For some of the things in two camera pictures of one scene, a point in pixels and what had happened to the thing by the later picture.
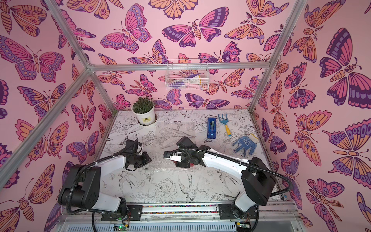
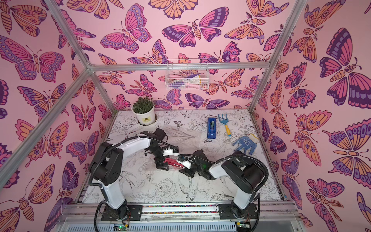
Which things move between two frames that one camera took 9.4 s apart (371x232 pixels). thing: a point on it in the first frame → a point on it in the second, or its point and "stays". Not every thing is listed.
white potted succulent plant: [144, 108] stays
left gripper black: [147, 160] → [162, 166]
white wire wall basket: [187, 74] stays
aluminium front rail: [283, 217] stays
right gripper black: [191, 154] → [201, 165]
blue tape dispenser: [211, 128] stays
